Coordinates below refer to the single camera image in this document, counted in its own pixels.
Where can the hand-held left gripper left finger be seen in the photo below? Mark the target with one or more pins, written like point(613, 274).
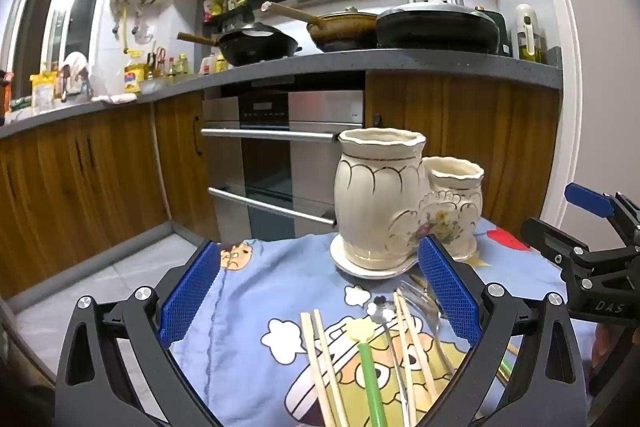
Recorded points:
point(190, 292)

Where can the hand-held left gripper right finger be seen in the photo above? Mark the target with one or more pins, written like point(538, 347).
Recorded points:
point(450, 292)

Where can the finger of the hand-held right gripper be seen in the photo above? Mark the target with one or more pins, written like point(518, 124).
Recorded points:
point(555, 239)
point(587, 199)

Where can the wooden chopstick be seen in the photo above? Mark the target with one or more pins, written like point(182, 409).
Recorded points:
point(420, 352)
point(312, 367)
point(405, 347)
point(327, 362)

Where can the silver metal spoon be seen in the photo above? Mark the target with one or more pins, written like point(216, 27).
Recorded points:
point(380, 309)

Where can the green spoon with yellow tulip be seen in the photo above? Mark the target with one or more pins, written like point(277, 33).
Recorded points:
point(505, 367)
point(372, 387)

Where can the cream ceramic utensil holder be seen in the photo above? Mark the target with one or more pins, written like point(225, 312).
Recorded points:
point(370, 197)

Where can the person's right hand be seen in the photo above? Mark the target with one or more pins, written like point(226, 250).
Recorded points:
point(607, 352)

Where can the cartoon printed cloth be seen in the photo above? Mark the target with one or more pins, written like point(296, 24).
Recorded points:
point(270, 292)

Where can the short wooden base cabinet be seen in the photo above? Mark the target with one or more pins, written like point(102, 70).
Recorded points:
point(475, 122)

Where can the long wooden base cabinet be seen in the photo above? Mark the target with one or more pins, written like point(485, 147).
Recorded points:
point(75, 187)

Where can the stainless built-in oven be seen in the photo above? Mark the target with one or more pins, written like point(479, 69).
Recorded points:
point(280, 147)

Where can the oil bottle with white top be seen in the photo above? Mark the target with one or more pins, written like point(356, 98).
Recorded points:
point(529, 32)

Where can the dark green appliance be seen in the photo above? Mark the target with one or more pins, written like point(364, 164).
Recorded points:
point(504, 32)

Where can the white cloth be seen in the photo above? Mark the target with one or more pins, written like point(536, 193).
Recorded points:
point(117, 99)

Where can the yellow oil bottle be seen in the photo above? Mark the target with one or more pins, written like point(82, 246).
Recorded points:
point(132, 79)

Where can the row of condiment bottles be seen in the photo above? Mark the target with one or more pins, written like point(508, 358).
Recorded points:
point(170, 67)

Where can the black lidded griddle pan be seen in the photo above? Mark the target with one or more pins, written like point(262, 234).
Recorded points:
point(435, 32)

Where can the white plastic bottle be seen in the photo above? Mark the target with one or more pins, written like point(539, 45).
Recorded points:
point(207, 66)

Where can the small yellow bottle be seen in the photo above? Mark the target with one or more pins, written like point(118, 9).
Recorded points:
point(222, 64)

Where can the yellow packet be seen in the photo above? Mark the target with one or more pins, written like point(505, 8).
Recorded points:
point(42, 89)

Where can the grey kitchen countertop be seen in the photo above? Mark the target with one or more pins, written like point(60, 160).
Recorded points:
point(350, 59)

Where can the white rag on faucet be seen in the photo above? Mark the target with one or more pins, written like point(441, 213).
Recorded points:
point(76, 64)

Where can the yellow gas pipe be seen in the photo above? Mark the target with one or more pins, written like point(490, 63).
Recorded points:
point(124, 32)

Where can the red container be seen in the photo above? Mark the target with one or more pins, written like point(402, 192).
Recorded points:
point(5, 92)

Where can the black spice rack with bottles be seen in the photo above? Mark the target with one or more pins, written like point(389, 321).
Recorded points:
point(225, 12)

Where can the window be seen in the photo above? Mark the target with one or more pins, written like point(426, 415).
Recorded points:
point(65, 7)

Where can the white door frame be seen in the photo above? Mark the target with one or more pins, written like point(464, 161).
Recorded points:
point(565, 57)

